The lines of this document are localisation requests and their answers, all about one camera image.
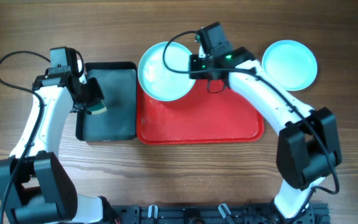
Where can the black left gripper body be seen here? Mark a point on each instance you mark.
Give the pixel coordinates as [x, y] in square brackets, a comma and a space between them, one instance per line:
[92, 93]

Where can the black water tray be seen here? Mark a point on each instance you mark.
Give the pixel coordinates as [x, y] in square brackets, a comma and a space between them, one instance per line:
[118, 82]

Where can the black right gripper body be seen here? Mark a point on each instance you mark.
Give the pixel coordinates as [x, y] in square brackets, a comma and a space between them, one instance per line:
[194, 66]

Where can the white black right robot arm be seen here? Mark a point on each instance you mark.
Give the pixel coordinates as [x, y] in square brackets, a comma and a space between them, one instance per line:
[308, 150]

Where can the red plastic tray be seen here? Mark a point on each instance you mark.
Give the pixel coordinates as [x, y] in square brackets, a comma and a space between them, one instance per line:
[199, 117]

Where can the light blue plate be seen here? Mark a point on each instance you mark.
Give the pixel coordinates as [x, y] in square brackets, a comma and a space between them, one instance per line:
[291, 64]

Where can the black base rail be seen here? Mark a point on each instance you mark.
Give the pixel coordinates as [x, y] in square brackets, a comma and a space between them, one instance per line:
[258, 213]

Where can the yellow green sponge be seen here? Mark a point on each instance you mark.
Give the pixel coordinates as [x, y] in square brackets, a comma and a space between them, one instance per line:
[98, 108]

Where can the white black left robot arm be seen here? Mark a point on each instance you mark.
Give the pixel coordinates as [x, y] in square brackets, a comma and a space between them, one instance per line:
[34, 187]

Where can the mint green plate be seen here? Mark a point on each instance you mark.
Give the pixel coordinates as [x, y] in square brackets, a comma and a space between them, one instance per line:
[157, 80]

